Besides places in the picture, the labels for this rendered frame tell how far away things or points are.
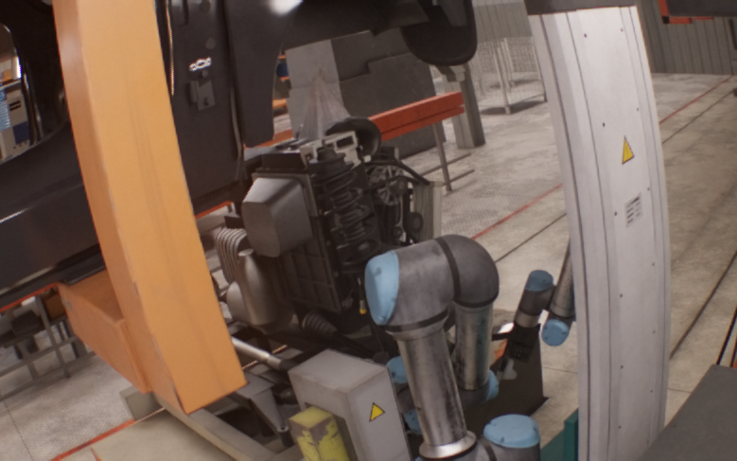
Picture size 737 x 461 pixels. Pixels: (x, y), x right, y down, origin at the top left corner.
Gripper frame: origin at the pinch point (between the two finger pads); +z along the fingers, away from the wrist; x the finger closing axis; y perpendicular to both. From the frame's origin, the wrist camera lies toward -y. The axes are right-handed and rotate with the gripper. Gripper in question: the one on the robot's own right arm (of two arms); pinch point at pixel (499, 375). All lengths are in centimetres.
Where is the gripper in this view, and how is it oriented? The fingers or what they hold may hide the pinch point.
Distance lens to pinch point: 207.4
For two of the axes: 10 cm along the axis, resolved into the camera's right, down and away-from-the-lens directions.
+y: 9.4, 2.9, -1.8
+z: -1.8, 8.7, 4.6
